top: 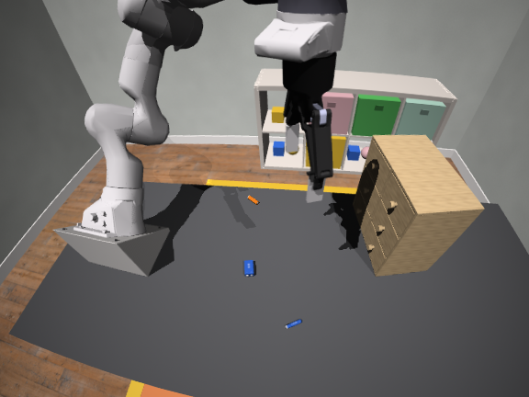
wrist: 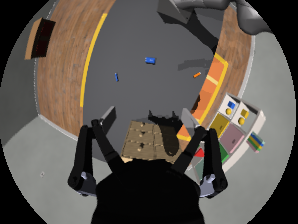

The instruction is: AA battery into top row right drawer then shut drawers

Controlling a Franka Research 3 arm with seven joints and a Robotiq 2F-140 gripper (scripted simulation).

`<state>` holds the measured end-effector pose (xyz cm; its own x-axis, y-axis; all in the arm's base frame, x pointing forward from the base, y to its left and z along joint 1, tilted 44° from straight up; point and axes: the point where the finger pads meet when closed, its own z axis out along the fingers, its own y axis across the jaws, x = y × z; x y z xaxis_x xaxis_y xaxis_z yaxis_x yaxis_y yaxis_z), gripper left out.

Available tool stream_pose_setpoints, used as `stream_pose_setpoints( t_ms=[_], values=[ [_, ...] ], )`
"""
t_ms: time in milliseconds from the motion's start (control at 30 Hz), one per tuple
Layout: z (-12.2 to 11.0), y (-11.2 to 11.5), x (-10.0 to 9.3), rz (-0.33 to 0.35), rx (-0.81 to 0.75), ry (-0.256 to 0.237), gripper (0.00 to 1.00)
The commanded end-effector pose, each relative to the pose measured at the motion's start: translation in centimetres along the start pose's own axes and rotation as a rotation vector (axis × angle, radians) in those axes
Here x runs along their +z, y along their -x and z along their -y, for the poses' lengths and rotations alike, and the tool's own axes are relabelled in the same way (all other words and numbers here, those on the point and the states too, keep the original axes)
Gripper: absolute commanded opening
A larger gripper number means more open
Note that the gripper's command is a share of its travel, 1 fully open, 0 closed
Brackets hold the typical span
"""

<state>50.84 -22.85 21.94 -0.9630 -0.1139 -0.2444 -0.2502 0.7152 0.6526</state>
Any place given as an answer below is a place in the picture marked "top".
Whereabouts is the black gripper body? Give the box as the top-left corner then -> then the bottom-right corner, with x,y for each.
282,52 -> 337,123

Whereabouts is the light wooden chest of drawers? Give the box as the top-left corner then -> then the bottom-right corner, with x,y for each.
359,135 -> 484,277

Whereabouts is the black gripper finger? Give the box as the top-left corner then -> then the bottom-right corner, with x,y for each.
296,102 -> 333,203
283,90 -> 300,153

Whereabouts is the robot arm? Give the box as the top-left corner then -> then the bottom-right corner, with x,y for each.
73,0 -> 348,238

